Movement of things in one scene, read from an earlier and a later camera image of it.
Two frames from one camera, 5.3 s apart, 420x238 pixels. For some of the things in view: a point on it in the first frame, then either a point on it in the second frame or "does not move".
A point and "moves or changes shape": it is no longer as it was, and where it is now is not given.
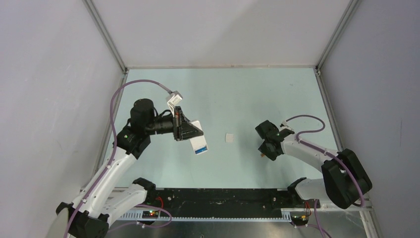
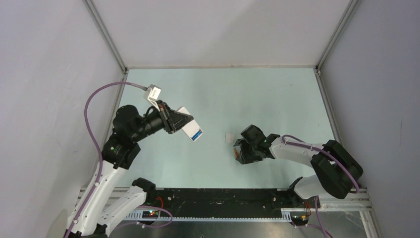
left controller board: (150, 214) does not move
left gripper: (183, 128) -> (180, 120)
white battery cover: (229, 138) does not move
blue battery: (200, 149) moves or changes shape
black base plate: (228, 203) does not move
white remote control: (198, 143) moves or changes shape
